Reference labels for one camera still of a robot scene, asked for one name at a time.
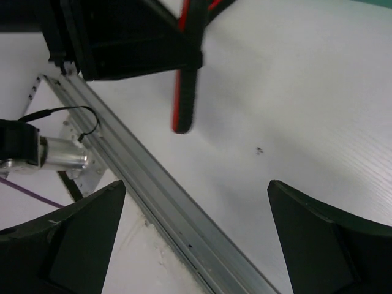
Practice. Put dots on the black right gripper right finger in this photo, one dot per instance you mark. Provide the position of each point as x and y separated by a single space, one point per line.
326 249

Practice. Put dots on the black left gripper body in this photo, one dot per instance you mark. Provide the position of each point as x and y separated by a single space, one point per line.
56 21

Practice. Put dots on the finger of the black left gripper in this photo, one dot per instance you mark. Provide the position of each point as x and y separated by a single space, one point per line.
113 40

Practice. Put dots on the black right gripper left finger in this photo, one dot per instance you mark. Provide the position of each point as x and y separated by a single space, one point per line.
65 251

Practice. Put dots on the black red utility knife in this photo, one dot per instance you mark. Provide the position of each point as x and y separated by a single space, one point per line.
195 17

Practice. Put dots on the aluminium rail frame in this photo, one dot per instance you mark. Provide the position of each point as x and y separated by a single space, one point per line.
214 261

